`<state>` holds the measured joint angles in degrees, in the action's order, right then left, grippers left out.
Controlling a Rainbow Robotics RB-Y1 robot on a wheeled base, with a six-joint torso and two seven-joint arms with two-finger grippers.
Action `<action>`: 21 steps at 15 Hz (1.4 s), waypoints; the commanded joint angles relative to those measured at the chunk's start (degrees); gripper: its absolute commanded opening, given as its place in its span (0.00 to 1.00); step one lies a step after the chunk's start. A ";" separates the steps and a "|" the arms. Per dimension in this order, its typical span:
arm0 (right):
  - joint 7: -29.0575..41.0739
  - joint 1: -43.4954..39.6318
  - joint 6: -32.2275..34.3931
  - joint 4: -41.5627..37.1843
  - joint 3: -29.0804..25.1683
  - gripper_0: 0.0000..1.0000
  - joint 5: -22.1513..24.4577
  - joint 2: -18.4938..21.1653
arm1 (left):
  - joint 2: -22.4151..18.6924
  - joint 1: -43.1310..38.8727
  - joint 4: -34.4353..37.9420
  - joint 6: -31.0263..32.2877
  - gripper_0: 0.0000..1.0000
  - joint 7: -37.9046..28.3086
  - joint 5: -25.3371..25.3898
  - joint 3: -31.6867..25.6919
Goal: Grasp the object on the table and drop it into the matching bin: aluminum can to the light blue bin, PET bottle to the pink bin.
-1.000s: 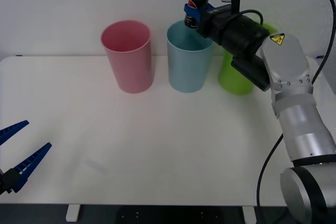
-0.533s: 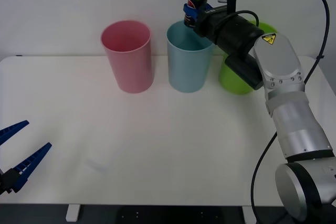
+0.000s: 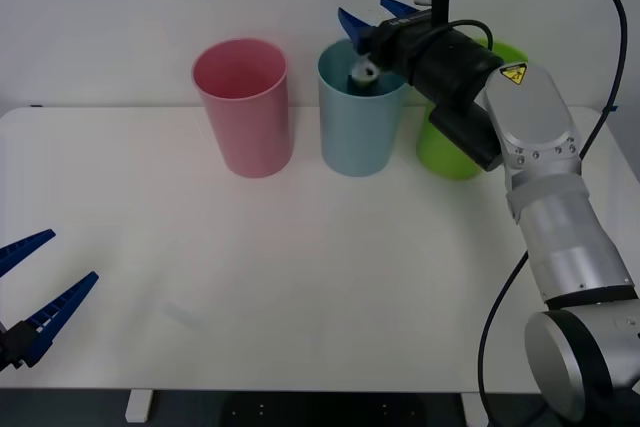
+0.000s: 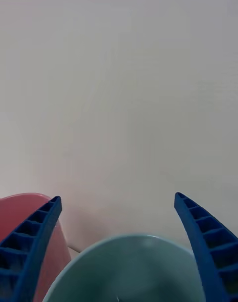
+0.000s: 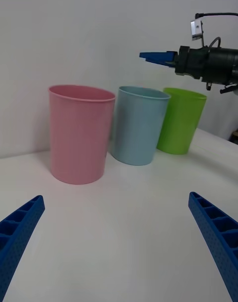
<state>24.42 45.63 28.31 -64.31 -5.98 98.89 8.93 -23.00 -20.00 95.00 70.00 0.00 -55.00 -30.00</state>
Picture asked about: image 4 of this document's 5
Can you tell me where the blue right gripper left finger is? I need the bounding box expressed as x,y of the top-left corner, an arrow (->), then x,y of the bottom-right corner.
0,196 -> 62,302

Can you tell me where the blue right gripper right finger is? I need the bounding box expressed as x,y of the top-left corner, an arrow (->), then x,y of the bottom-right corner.
174,192 -> 238,302

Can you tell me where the pink plastic bin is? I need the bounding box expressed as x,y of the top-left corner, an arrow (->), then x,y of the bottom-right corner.
0,192 -> 73,302

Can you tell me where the pale blue plastic bin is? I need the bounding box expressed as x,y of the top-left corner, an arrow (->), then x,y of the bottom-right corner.
41,233 -> 207,302

